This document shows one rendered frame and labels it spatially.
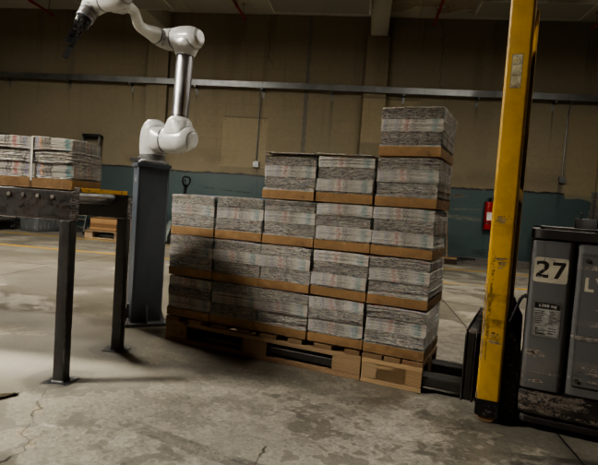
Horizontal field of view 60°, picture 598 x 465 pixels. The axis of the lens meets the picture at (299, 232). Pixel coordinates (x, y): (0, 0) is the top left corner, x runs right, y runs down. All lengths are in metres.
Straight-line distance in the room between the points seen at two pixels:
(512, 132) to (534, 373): 0.93
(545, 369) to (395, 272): 0.72
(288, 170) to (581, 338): 1.48
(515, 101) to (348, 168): 0.79
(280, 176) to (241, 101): 7.22
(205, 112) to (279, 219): 7.43
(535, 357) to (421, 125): 1.08
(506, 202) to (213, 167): 8.01
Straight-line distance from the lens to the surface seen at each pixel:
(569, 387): 2.29
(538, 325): 2.23
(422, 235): 2.39
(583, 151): 10.07
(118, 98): 10.63
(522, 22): 2.28
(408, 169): 2.41
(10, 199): 2.47
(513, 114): 2.19
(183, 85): 3.29
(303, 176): 2.59
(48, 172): 2.56
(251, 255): 2.70
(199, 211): 2.87
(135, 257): 3.31
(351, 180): 2.48
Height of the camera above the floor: 0.81
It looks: 3 degrees down
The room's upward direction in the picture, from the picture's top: 4 degrees clockwise
